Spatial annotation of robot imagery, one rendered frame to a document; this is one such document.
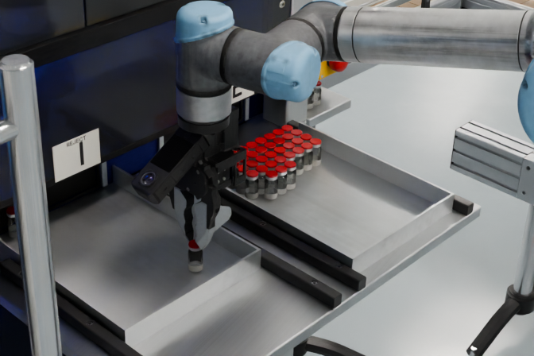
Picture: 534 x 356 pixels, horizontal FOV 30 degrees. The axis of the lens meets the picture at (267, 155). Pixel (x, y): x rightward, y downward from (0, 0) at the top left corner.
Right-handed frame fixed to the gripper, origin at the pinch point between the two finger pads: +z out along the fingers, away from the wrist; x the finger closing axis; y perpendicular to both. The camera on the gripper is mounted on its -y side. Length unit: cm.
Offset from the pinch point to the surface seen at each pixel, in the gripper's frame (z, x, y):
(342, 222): 5.5, -7.3, 26.1
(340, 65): -6, 16, 53
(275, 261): 3.8, -8.6, 8.6
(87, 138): -10.1, 19.5, -3.2
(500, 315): 82, 4, 114
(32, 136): -49, -33, -47
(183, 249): 5.7, 4.9, 2.6
